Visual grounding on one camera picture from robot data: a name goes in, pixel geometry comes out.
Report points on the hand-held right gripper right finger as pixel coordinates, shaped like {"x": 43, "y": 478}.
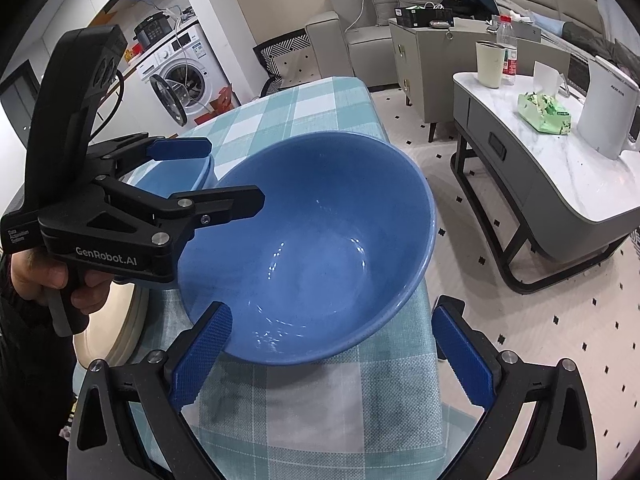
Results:
{"x": 465, "y": 360}

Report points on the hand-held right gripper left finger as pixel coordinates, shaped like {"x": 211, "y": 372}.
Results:
{"x": 200, "y": 355}

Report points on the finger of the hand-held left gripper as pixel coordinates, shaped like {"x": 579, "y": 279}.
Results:
{"x": 220, "y": 200}
{"x": 180, "y": 147}

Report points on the blue bowl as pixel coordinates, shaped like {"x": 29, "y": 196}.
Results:
{"x": 185, "y": 175}
{"x": 310, "y": 250}

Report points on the cream round plate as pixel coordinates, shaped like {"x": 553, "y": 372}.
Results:
{"x": 112, "y": 325}

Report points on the person's left forearm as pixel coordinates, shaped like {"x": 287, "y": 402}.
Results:
{"x": 30, "y": 385}

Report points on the person's left hand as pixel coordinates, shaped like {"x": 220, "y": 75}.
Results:
{"x": 35, "y": 272}

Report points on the red cardboard box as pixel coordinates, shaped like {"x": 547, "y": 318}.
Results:
{"x": 220, "y": 102}

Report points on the white washing machine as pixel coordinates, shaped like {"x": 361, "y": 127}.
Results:
{"x": 200, "y": 50}

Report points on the red container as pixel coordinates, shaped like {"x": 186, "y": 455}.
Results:
{"x": 132, "y": 52}

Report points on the black pressure cooker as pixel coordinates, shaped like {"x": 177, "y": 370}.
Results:
{"x": 152, "y": 27}

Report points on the teal plaid tablecloth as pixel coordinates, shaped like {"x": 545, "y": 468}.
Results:
{"x": 310, "y": 110}

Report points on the pile of clothes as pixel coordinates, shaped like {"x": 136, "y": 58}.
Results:
{"x": 186, "y": 14}

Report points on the white marble side table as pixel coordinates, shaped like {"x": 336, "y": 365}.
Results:
{"x": 550, "y": 175}

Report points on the grey sofa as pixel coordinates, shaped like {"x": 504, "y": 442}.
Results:
{"x": 360, "y": 45}

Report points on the green tissue pack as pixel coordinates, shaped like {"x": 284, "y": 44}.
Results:
{"x": 545, "y": 115}

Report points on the grey cabinet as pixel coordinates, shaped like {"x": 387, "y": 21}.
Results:
{"x": 440, "y": 60}

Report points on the black box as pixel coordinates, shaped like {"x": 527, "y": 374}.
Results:
{"x": 420, "y": 17}

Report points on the white electric kettle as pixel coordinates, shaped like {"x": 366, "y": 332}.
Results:
{"x": 607, "y": 105}

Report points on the cream cup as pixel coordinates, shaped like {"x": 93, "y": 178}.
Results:
{"x": 490, "y": 67}

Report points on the clear plastic bottle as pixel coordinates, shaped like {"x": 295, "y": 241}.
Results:
{"x": 507, "y": 45}

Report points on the dark grey blanket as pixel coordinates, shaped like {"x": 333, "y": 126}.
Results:
{"x": 585, "y": 35}

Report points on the light blue pillow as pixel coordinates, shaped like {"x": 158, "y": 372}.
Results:
{"x": 550, "y": 22}

